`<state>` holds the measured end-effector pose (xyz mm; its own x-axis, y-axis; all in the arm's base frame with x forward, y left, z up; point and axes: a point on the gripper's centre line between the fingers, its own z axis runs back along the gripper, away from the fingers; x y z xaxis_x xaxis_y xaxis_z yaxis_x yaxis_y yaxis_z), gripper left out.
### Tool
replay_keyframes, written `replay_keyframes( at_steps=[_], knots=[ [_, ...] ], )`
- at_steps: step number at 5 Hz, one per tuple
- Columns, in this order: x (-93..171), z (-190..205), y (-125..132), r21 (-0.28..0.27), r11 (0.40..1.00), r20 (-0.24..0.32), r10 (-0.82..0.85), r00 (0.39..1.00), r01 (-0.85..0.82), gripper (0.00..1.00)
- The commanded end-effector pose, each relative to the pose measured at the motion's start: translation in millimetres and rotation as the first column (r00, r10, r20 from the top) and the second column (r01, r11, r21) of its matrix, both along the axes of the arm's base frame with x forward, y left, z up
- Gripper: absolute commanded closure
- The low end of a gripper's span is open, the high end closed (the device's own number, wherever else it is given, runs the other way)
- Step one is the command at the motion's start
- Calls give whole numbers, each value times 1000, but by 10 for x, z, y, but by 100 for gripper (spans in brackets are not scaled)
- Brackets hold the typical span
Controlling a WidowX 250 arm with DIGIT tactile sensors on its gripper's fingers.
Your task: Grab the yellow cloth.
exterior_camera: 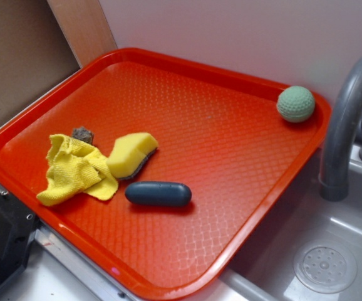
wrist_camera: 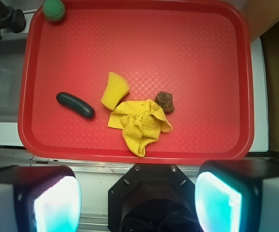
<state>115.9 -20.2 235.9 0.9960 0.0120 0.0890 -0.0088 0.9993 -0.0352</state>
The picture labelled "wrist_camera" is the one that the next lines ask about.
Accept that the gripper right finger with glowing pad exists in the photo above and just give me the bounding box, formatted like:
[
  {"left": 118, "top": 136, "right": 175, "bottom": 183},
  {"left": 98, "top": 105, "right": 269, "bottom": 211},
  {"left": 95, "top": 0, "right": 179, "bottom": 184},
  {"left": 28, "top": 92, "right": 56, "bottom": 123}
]
[{"left": 195, "top": 159, "right": 279, "bottom": 232}]

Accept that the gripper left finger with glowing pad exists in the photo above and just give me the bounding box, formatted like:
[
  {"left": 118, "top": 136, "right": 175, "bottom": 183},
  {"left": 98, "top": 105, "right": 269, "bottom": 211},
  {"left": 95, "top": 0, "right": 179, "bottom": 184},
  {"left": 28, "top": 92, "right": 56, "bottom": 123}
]
[{"left": 0, "top": 165, "right": 81, "bottom": 232}]

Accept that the yellow knitted cloth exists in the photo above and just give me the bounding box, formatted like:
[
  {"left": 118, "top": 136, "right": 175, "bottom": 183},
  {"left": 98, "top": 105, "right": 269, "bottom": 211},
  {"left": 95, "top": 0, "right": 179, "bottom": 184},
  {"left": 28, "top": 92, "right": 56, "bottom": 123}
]
[{"left": 108, "top": 100, "right": 173, "bottom": 158}]

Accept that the dark green cucumber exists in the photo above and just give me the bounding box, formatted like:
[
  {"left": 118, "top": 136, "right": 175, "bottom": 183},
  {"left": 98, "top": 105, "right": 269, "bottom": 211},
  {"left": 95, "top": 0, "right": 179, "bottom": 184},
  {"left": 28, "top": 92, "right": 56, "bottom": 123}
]
[{"left": 56, "top": 92, "right": 95, "bottom": 119}]

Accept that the brown rock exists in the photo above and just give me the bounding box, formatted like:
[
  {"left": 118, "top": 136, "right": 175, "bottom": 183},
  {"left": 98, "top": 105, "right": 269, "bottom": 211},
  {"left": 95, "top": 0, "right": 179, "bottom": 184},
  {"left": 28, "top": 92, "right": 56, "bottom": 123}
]
[{"left": 154, "top": 91, "right": 175, "bottom": 113}]

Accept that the steel sink basin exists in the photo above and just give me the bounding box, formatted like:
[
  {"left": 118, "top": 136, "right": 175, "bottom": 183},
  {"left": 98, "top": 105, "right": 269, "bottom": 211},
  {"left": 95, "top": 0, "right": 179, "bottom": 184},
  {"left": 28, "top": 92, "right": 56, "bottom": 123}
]
[{"left": 0, "top": 38, "right": 27, "bottom": 123}]

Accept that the yellow sponge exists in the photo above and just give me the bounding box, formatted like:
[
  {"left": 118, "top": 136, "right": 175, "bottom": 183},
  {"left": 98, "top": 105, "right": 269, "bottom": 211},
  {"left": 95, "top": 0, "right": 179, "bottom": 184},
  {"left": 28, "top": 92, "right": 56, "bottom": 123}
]
[{"left": 100, "top": 72, "right": 130, "bottom": 111}]

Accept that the red plastic tray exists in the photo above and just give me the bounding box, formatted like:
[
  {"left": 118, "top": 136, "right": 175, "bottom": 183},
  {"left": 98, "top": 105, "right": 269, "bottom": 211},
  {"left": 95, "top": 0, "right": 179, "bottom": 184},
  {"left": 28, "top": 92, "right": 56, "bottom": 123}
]
[{"left": 18, "top": 0, "right": 254, "bottom": 165}]

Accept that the black faucet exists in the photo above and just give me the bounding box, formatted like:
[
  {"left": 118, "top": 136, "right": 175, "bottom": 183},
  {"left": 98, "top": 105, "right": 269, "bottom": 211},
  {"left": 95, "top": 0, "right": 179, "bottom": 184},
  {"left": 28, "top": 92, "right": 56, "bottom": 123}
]
[{"left": 0, "top": 1, "right": 27, "bottom": 40}]

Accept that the green ball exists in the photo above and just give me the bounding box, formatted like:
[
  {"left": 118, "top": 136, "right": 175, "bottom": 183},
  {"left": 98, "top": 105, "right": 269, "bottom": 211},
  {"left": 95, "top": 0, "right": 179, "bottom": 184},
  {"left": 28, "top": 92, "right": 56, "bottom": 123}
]
[{"left": 42, "top": 0, "right": 65, "bottom": 22}]

